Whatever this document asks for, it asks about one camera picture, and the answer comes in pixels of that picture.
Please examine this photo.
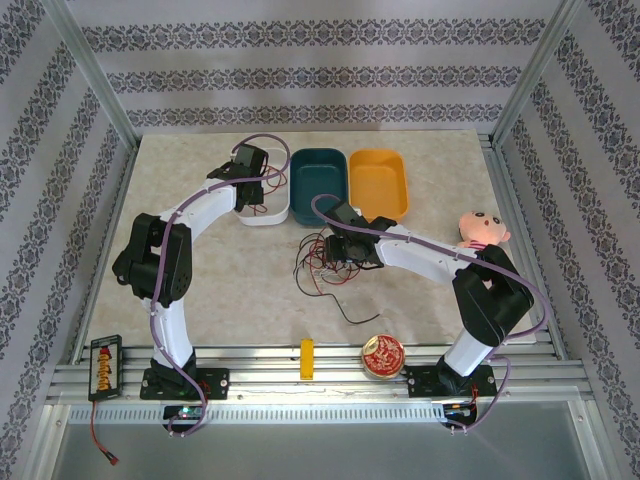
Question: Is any orange plastic tray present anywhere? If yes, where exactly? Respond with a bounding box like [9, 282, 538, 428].
[347, 148, 412, 222]

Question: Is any yellow rectangular block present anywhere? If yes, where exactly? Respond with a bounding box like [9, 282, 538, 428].
[298, 338, 317, 382]

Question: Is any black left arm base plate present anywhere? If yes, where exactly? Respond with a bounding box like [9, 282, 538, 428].
[139, 367, 231, 401]

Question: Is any aluminium frame post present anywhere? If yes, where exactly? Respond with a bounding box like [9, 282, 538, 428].
[47, 0, 140, 149]
[492, 0, 594, 146]

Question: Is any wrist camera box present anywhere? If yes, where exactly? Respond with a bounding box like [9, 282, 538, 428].
[233, 142, 269, 175]
[323, 200, 368, 232]

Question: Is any red lead wire with plug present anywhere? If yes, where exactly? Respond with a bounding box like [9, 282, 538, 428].
[89, 399, 121, 464]

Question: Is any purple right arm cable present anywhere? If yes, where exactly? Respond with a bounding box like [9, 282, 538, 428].
[310, 193, 554, 435]

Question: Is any pink plush doll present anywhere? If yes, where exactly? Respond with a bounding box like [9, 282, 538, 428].
[456, 209, 513, 250]

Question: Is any red and gold round tin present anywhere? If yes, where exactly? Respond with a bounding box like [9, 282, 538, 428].
[360, 333, 406, 380]

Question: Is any teal plastic tray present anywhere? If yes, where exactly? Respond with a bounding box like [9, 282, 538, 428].
[289, 147, 350, 227]

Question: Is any aluminium rail base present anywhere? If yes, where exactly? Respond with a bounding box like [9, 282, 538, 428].
[47, 344, 586, 401]

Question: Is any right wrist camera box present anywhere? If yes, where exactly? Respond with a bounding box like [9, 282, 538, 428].
[323, 200, 368, 232]

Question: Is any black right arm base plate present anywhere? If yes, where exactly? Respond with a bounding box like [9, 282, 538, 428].
[405, 364, 496, 400]

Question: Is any white plastic tray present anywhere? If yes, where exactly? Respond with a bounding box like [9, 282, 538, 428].
[234, 144, 291, 228]

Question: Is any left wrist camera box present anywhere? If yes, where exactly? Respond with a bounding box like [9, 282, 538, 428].
[233, 142, 269, 175]

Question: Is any black battery charger board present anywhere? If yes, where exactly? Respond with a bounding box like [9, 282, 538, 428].
[88, 333, 124, 403]

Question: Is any slotted grey cable duct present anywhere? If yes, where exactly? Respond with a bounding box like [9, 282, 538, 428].
[67, 403, 447, 422]

